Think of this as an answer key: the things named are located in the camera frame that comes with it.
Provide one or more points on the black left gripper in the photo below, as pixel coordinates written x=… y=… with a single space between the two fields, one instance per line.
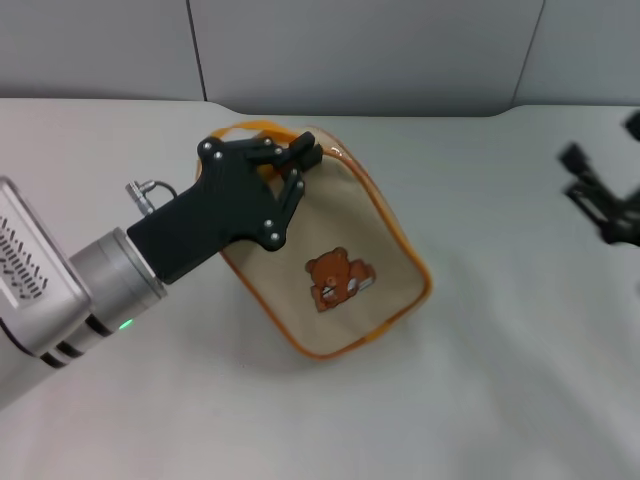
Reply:
x=220 y=210

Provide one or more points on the beige food bag orange trim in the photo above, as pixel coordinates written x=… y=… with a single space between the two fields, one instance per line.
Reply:
x=350 y=225

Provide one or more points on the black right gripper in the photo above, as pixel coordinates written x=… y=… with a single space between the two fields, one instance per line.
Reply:
x=627 y=220

